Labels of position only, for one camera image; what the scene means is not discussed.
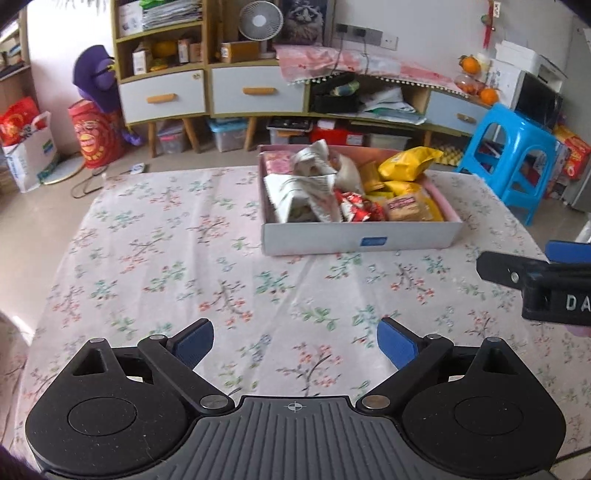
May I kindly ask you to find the large yellow snack bag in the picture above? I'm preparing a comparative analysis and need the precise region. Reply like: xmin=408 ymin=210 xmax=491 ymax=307
xmin=378 ymin=146 xmax=445 ymax=182

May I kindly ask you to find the red box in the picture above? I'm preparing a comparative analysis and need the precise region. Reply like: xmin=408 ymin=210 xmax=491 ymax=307
xmin=310 ymin=128 xmax=365 ymax=149

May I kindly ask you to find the purple plush toy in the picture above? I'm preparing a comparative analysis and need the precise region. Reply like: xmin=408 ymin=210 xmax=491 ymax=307
xmin=73 ymin=45 xmax=141 ymax=146

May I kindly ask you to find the round white tray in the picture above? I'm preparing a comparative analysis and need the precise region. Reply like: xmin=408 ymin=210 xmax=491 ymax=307
xmin=39 ymin=154 xmax=88 ymax=185

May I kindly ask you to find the framed cat picture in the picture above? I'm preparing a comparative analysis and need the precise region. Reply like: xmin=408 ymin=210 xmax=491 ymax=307
xmin=279 ymin=0 xmax=335 ymax=47

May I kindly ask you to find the white shopping bag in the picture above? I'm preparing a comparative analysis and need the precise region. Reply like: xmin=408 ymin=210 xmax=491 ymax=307
xmin=2 ymin=111 xmax=58 ymax=193

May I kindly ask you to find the red white candy packet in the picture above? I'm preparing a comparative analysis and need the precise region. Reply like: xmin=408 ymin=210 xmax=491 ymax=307
xmin=336 ymin=189 xmax=370 ymax=222

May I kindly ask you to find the small white box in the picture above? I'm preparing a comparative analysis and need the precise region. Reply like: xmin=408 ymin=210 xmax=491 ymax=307
xmin=132 ymin=44 xmax=153 ymax=75

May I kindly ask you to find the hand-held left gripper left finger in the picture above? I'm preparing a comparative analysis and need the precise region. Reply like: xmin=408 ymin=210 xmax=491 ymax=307
xmin=65 ymin=318 xmax=232 ymax=414

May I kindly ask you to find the clear jar of oranges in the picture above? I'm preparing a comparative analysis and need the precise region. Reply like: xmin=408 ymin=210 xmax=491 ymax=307
xmin=455 ymin=74 xmax=485 ymax=95

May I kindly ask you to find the white drawer wooden handle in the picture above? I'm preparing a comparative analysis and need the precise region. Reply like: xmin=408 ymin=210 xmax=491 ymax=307
xmin=211 ymin=65 xmax=306 ymax=116
xmin=119 ymin=69 xmax=207 ymax=124

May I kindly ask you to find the grey printed snack packet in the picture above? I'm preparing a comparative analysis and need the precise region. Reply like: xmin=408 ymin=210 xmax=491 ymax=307
xmin=291 ymin=142 xmax=339 ymax=177
xmin=264 ymin=174 xmax=308 ymax=223
xmin=295 ymin=174 xmax=345 ymax=223

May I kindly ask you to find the red hanging ornament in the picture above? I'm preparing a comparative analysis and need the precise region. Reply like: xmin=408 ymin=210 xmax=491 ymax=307
xmin=480 ymin=0 xmax=504 ymax=49

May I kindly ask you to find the red plastic bag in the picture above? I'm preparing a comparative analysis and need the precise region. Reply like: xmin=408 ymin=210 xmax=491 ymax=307
xmin=0 ymin=97 xmax=42 ymax=147

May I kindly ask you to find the yellow egg tray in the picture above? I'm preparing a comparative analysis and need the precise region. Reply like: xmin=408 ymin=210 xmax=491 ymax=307
xmin=436 ymin=144 xmax=467 ymax=167

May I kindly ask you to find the pink pastry packet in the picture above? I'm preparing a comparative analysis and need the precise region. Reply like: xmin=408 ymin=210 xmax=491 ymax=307
xmin=264 ymin=154 xmax=295 ymax=176

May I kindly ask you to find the blue storage box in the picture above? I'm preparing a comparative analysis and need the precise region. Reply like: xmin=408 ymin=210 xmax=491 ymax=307
xmin=208 ymin=117 xmax=250 ymax=153

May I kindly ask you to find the white desk fan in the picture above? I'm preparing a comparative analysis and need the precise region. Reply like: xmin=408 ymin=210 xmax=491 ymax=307
xmin=239 ymin=0 xmax=284 ymax=56

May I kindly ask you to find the wooden cabinet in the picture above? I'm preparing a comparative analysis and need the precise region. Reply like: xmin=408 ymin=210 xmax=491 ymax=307
xmin=111 ymin=0 xmax=497 ymax=153

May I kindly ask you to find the black bag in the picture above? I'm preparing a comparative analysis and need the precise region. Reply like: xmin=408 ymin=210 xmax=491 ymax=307
xmin=309 ymin=76 xmax=361 ymax=114

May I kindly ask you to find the yellow labelled snack packet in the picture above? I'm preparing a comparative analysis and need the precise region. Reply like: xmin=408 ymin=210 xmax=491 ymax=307
xmin=382 ymin=180 xmax=428 ymax=198

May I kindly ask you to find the wall socket strip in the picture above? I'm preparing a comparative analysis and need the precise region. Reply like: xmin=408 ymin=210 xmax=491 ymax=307
xmin=335 ymin=22 xmax=399 ymax=51

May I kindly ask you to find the brown square cake packet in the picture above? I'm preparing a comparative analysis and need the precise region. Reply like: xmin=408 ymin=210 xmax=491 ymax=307
xmin=384 ymin=194 xmax=423 ymax=222

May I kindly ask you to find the clear plastic storage box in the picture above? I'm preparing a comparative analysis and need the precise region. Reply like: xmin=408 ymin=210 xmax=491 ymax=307
xmin=157 ymin=121 xmax=190 ymax=155
xmin=367 ymin=133 xmax=411 ymax=151

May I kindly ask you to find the microwave oven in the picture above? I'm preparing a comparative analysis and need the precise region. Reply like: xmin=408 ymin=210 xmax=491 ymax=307
xmin=512 ymin=69 xmax=565 ymax=132

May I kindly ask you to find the brown cardboard box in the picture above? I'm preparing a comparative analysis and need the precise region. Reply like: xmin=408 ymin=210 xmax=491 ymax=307
xmin=221 ymin=41 xmax=262 ymax=63

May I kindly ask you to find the gold foil snack packet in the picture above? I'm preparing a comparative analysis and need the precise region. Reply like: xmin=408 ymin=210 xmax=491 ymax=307
xmin=358 ymin=160 xmax=386 ymax=192

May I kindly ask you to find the pale blue drawer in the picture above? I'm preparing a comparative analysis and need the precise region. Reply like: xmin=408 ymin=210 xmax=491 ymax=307
xmin=427 ymin=90 xmax=492 ymax=134

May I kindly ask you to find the pink-lined silver cardboard box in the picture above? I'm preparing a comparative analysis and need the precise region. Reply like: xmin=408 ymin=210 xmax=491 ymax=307
xmin=257 ymin=144 xmax=464 ymax=256

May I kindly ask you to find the pile of papers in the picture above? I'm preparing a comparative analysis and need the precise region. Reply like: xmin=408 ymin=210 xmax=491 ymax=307
xmin=358 ymin=88 xmax=428 ymax=125

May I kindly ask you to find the red candy wrapper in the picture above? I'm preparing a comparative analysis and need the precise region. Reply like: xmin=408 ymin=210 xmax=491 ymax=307
xmin=358 ymin=200 xmax=387 ymax=222

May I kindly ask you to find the red printed sack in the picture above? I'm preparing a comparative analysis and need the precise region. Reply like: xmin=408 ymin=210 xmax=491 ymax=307
xmin=68 ymin=100 xmax=126 ymax=169

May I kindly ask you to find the wooden bookshelf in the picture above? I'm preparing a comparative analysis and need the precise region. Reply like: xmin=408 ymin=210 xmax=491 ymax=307
xmin=0 ymin=18 xmax=33 ymax=102

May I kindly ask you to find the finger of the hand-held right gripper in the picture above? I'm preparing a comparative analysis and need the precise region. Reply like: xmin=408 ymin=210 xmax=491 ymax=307
xmin=477 ymin=251 xmax=551 ymax=289
xmin=545 ymin=240 xmax=591 ymax=273

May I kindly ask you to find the blue plastic stool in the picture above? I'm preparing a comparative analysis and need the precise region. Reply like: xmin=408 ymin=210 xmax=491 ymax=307
xmin=455 ymin=102 xmax=566 ymax=225

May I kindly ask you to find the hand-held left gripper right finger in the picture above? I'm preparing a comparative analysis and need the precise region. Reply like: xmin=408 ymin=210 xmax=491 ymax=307
xmin=358 ymin=318 xmax=529 ymax=412

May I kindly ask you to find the clear white candy packet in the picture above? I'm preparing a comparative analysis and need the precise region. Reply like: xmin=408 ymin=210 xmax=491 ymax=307
xmin=333 ymin=154 xmax=365 ymax=193

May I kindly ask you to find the stack of papers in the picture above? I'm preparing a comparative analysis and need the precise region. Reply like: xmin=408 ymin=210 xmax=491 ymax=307
xmin=141 ymin=0 xmax=204 ymax=31

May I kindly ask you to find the yellow zigzag-edged snack packet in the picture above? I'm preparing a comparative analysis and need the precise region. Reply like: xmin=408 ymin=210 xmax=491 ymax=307
xmin=418 ymin=191 xmax=448 ymax=222

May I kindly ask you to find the printed cardboard carton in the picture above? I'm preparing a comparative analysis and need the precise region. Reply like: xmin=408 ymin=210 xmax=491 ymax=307
xmin=551 ymin=124 xmax=591 ymax=182

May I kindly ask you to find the pink floral cloth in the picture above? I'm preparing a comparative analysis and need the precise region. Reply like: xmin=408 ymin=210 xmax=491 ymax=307
xmin=274 ymin=45 xmax=469 ymax=97

